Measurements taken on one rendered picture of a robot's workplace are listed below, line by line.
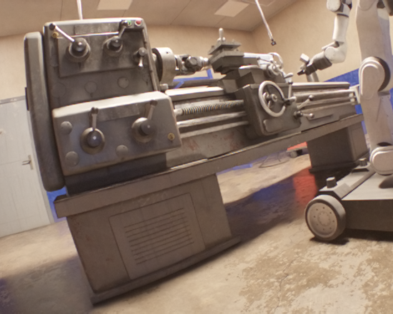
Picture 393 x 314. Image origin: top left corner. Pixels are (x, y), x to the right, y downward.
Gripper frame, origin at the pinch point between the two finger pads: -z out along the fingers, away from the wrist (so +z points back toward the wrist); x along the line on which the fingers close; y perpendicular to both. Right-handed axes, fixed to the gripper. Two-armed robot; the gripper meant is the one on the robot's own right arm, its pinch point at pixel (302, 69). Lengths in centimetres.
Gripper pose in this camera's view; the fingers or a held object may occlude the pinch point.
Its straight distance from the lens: 151.2
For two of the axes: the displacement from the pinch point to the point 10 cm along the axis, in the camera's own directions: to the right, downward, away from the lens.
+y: 6.8, 6.7, 2.9
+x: -5.3, 7.3, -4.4
